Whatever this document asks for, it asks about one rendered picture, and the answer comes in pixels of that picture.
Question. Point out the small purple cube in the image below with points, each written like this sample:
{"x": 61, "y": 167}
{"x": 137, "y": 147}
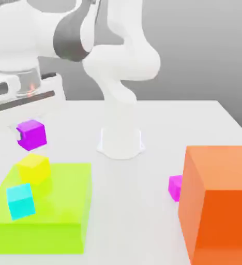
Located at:
{"x": 33, "y": 134}

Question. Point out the large lime green box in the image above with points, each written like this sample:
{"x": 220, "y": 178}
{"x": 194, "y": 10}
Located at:
{"x": 61, "y": 207}

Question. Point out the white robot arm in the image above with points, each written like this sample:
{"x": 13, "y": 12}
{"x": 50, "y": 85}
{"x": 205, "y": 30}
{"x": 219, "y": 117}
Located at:
{"x": 121, "y": 62}

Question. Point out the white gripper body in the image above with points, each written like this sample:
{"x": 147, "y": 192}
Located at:
{"x": 30, "y": 105}

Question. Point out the small yellow cube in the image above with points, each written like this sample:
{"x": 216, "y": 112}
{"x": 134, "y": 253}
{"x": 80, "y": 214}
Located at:
{"x": 34, "y": 168}

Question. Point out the small cyan cube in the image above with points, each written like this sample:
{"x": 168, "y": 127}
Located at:
{"x": 20, "y": 201}

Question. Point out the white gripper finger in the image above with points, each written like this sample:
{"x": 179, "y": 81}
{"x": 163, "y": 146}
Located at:
{"x": 19, "y": 135}

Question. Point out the large orange box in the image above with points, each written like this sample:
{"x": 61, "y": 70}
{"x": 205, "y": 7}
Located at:
{"x": 222, "y": 207}

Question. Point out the small magenta cube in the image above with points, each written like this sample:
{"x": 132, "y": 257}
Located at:
{"x": 174, "y": 187}

